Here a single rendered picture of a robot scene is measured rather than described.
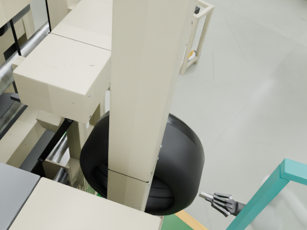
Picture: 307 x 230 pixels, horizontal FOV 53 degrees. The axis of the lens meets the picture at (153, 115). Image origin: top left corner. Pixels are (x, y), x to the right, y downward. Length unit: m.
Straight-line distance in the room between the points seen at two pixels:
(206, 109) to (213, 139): 0.41
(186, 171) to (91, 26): 0.69
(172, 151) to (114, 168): 0.40
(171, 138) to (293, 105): 2.87
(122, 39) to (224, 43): 4.00
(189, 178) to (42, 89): 0.69
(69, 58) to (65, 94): 0.15
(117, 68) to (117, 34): 0.08
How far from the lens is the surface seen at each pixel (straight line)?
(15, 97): 1.21
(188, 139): 1.36
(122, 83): 0.65
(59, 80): 1.01
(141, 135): 0.75
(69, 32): 1.20
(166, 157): 1.24
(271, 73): 4.33
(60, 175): 1.48
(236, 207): 1.73
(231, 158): 3.17
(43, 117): 1.24
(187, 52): 3.59
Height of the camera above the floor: 2.47
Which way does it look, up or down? 49 degrees down
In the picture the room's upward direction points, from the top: 11 degrees clockwise
